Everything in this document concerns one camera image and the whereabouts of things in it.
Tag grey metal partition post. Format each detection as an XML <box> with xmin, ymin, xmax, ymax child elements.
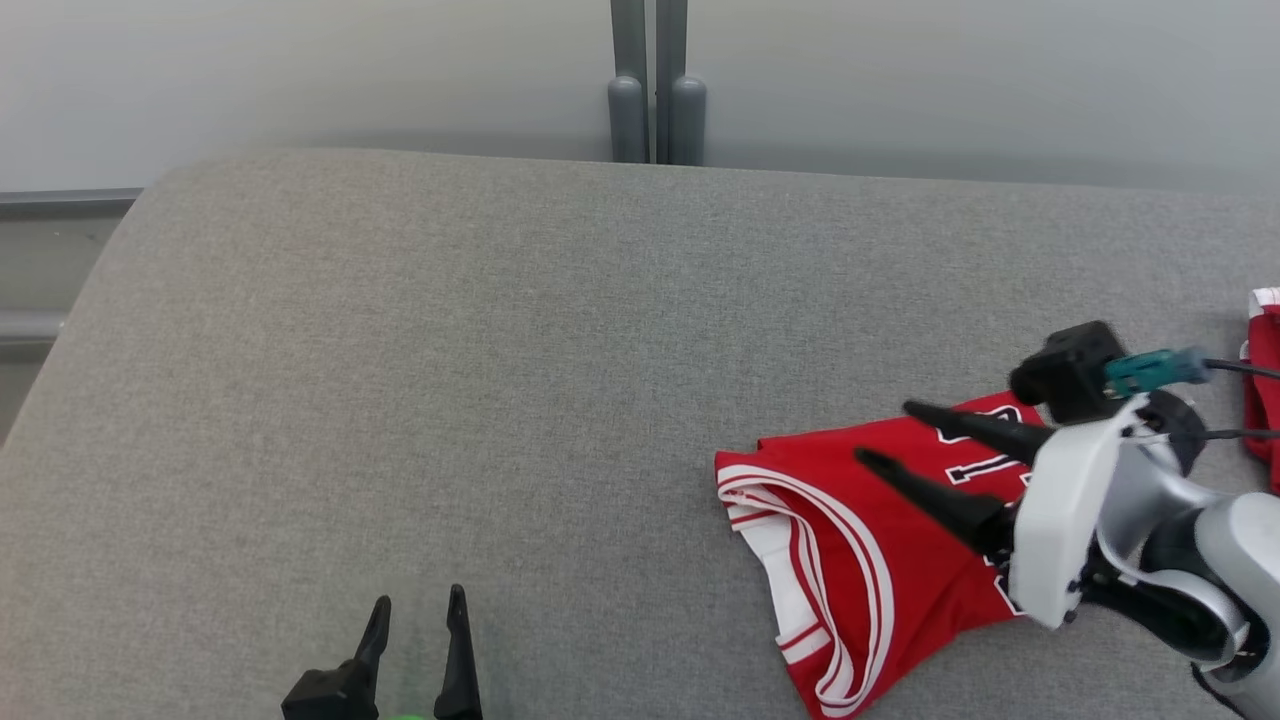
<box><xmin>655</xmin><ymin>0</ymin><xmax>708</xmax><ymax>166</ymax></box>
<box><xmin>608</xmin><ymin>0</ymin><xmax>653</xmax><ymax>164</ymax></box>

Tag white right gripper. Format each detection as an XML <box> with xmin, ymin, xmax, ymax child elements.
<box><xmin>855</xmin><ymin>395</ymin><xmax>1151</xmax><ymax>631</ymax></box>

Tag red shorts white hem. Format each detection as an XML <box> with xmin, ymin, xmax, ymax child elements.
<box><xmin>1240</xmin><ymin>287</ymin><xmax>1280</xmax><ymax>496</ymax></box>

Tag thin black cable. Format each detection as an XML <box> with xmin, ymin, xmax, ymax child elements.
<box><xmin>1130</xmin><ymin>425</ymin><xmax>1280</xmax><ymax>446</ymax></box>

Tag red basketball jersey white stripes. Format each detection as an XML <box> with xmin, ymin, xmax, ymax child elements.
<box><xmin>715</xmin><ymin>392</ymin><xmax>1061</xmax><ymax>720</ymax></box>

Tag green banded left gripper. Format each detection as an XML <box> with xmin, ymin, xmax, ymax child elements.
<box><xmin>350</xmin><ymin>585</ymin><xmax>483</xmax><ymax>720</ymax></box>

